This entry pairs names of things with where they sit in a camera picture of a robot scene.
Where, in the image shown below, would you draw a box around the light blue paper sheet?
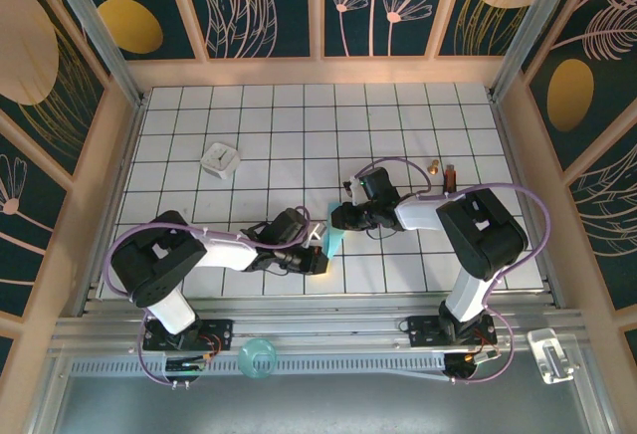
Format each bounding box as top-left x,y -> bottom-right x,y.
320,201 -> 348,261

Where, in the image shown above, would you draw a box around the white square clock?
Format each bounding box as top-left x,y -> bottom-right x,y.
200,141 -> 242,181

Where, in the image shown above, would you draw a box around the clear acrylic holder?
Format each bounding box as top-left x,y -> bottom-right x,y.
527,326 -> 581,385

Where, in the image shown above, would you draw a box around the aluminium frame rail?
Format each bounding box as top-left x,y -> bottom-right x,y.
49,299 -> 586,355

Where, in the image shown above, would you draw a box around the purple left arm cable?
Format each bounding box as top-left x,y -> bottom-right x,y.
107,204 -> 313,389

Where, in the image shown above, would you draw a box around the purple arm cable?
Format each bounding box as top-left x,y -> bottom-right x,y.
107,204 -> 313,389
355,156 -> 553,386

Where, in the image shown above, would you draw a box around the grey slotted cable duct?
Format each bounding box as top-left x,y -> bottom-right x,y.
69,353 -> 449,380

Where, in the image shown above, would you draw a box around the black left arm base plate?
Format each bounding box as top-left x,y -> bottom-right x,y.
142,318 -> 234,353

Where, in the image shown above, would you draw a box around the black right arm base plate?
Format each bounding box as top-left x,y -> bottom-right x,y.
407,314 -> 498,348

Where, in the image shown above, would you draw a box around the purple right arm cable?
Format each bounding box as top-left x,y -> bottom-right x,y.
355,156 -> 553,386

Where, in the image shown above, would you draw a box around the small circuit board with wires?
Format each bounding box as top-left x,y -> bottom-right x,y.
445,348 -> 502,378
163,351 -> 223,375

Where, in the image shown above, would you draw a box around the aluminium table side rail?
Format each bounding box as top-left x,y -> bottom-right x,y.
490,93 -> 568,311
74,95 -> 148,316

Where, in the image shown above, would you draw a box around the aluminium corner post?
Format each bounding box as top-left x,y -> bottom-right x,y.
490,0 -> 596,102
42,0 -> 148,107

